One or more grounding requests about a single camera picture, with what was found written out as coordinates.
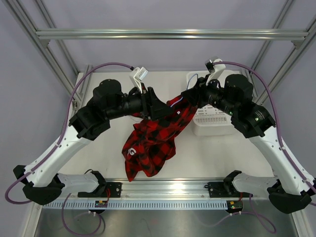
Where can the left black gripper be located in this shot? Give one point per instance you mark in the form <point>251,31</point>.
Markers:
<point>152,107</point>

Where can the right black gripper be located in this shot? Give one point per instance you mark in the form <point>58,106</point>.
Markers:
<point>196,95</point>

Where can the light blue wire hanger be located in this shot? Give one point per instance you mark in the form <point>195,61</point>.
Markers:
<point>187,86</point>

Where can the red black plaid shirt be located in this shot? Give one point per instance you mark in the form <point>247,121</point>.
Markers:
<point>152,143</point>

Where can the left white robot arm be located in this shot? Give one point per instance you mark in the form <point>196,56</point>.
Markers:
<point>42,181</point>

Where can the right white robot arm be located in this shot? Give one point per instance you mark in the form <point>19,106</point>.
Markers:
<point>291,187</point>

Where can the white plastic basket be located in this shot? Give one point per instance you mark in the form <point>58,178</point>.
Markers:
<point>209,121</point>

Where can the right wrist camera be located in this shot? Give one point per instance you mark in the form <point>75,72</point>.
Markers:
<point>215,67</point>

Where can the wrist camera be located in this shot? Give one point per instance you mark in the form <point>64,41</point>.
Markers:
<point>136,76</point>
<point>215,67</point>

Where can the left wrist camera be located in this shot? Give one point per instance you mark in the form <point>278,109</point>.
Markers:
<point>136,76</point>

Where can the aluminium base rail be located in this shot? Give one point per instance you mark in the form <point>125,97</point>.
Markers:
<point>168,189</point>

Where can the white slotted cable duct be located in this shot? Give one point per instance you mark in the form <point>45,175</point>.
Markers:
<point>80,204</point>

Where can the aluminium frame crossbar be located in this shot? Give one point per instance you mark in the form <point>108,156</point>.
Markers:
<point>171,34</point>

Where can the right aluminium frame post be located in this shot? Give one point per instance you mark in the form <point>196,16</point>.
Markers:
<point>276,59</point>

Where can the aluminium frame post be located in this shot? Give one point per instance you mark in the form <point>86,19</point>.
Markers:
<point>26,23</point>
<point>276,59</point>

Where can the left aluminium frame post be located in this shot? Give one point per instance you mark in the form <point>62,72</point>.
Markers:
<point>26,23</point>

